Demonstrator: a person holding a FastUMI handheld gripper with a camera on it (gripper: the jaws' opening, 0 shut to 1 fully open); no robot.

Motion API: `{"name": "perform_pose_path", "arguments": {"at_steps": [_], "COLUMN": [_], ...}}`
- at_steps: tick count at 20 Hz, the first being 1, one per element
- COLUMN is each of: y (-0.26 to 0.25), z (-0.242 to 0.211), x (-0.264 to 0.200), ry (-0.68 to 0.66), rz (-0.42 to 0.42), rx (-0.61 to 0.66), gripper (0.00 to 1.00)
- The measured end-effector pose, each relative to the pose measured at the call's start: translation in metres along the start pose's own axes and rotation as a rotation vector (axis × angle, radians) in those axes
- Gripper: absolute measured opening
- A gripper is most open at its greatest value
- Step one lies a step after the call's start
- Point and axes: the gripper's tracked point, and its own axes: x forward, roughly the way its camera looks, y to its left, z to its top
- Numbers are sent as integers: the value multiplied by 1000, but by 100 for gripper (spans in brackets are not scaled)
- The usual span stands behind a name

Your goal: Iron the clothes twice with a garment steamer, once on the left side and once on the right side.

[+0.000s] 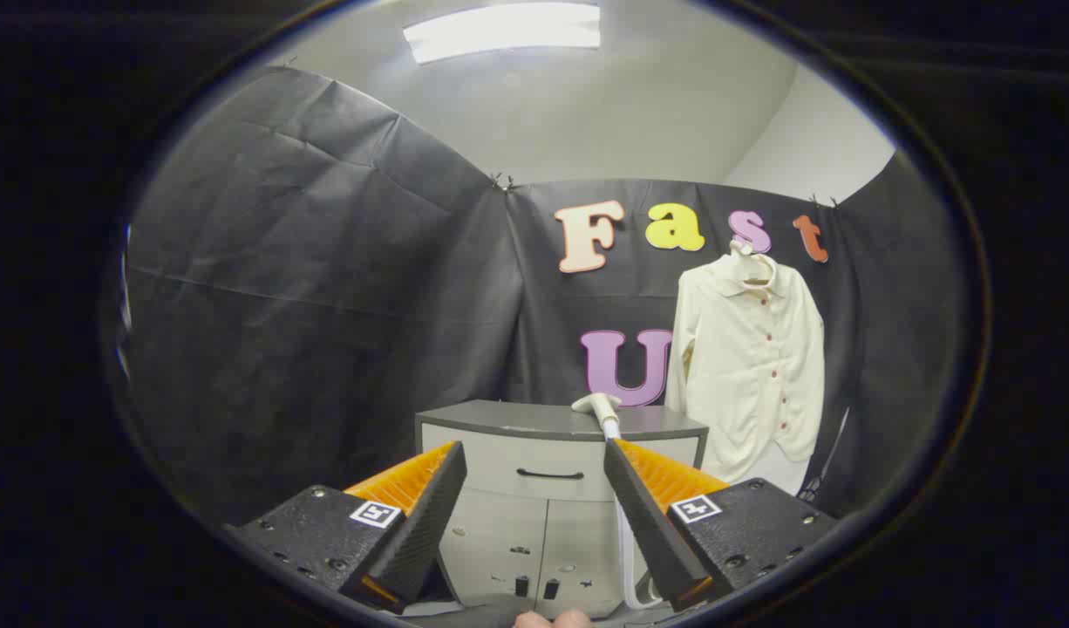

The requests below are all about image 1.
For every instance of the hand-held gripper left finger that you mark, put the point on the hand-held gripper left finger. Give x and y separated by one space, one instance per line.
425 523

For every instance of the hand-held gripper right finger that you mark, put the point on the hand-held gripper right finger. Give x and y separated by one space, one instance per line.
648 523

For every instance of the white garment steamer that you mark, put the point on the white garment steamer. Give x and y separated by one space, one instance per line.
597 403

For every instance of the cream button shirt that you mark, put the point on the cream button shirt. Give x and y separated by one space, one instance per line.
752 366

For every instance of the white clothes hanger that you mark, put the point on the white clothes hanger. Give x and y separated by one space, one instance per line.
757 281

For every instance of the grey cabinet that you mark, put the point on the grey cabinet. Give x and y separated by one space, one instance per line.
534 453

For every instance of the black backdrop cloth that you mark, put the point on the black backdrop cloth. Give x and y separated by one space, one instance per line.
325 305

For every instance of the ceiling light panel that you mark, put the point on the ceiling light panel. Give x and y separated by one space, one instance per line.
500 30

